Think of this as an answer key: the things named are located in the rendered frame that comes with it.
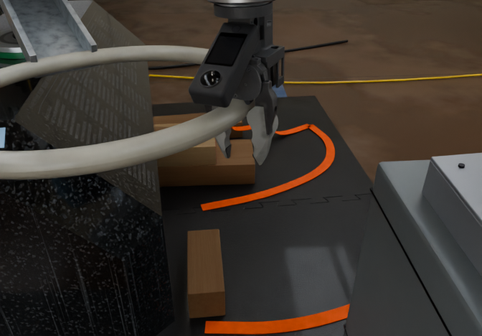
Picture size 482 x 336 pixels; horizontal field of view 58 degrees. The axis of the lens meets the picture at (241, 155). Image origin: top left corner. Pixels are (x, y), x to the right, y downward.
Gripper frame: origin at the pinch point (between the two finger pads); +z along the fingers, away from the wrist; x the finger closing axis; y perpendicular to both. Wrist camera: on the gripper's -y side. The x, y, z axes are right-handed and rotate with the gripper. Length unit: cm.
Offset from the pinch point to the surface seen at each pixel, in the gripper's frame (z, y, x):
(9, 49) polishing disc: -3, 22, 75
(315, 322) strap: 88, 51, 1
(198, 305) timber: 80, 35, 36
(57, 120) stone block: 6.7, 9.5, 48.0
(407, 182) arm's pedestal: 7.2, 14.0, -21.2
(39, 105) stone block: 3, 9, 51
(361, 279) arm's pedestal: 31.3, 16.2, -15.9
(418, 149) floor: 85, 184, -14
